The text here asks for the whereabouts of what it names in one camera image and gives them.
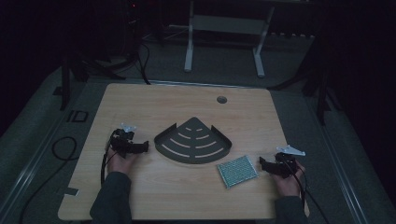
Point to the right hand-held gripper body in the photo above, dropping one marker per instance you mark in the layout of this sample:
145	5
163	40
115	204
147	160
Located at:
286	161

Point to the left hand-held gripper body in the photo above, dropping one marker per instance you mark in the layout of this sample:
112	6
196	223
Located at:
124	140

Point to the black corner shelf tray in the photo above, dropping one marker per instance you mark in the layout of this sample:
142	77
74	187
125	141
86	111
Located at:
193	142

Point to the person's left hand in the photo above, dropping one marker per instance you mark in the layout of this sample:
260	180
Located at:
120	163

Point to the person's right hand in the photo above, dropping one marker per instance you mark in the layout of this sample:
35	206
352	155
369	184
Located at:
290	184

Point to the black tape strip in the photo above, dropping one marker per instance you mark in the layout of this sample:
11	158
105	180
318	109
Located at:
69	191

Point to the black tripod stand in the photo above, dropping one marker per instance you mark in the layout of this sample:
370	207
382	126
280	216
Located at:
93	59

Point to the black metal stand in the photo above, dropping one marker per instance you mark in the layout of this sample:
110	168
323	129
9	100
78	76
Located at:
320	77

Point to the white metal desk frame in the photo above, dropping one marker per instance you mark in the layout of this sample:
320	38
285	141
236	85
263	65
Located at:
225	34

